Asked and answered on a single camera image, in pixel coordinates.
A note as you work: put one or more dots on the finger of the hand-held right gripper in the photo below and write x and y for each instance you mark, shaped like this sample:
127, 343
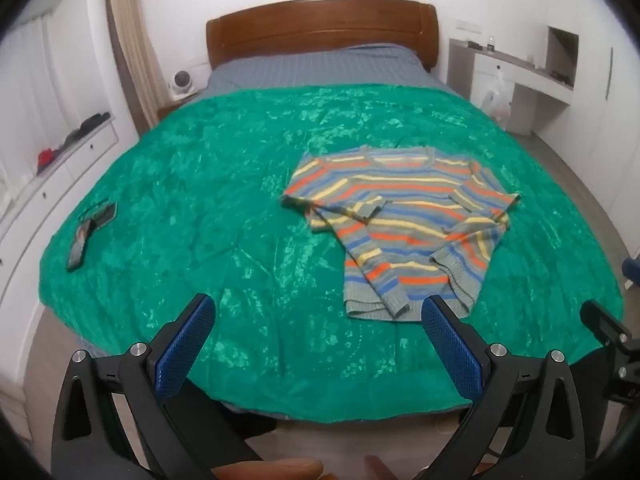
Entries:
602, 319
632, 271

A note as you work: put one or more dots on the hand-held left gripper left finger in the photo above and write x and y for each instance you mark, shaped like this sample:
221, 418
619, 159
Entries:
185, 345

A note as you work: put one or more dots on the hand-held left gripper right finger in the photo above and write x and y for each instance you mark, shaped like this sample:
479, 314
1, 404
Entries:
450, 345

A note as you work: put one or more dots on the striped knit sweater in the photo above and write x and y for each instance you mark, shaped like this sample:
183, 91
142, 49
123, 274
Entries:
400, 210

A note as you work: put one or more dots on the person's left hand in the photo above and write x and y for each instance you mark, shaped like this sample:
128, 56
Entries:
270, 470

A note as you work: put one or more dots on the dark phone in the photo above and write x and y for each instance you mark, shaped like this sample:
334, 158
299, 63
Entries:
81, 245

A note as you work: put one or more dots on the white wardrobe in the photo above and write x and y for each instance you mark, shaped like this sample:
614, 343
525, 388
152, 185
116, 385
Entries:
600, 125

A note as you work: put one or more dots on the green floral blanket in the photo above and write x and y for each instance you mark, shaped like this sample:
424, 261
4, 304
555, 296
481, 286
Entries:
225, 185

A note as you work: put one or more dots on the white drawer cabinet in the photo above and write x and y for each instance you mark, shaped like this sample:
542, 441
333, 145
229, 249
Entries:
60, 180

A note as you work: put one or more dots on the white built-in desk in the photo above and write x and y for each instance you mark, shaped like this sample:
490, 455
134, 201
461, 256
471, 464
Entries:
520, 85

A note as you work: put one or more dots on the white plastic bag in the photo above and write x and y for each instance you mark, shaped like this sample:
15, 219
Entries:
496, 100

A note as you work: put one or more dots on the red cloth item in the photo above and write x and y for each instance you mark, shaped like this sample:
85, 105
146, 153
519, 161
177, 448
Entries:
45, 158

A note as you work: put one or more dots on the wooden nightstand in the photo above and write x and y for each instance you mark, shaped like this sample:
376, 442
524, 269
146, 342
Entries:
175, 106

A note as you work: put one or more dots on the black cloth items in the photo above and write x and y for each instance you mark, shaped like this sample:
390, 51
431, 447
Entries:
90, 125

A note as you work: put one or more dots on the small white fan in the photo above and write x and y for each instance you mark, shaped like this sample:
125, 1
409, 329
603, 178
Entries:
181, 84

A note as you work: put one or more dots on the beige curtain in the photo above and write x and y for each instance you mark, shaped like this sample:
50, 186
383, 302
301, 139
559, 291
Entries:
132, 50

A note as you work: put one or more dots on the grey checked pillow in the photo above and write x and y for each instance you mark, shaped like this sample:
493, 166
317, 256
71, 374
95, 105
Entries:
310, 67

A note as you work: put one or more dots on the wooden bed headboard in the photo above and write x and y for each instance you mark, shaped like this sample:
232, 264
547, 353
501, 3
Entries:
320, 25

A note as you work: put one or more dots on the white wall socket panel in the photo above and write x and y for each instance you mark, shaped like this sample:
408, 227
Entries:
468, 25

